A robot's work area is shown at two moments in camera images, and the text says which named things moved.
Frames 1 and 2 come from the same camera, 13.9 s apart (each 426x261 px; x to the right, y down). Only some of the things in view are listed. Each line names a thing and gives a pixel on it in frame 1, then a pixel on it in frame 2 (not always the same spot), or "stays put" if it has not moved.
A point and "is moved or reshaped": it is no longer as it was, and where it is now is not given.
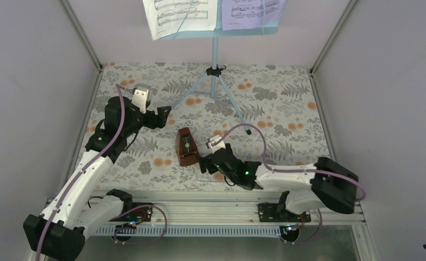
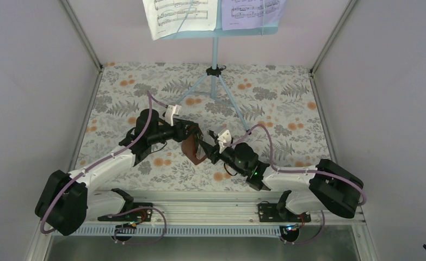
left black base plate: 139,214 stays put
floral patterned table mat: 272,111 stays put
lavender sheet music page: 241,14 stays put
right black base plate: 277,212 stays put
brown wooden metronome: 186,148 is moved or reshaped
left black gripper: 154,117 -> 190,130
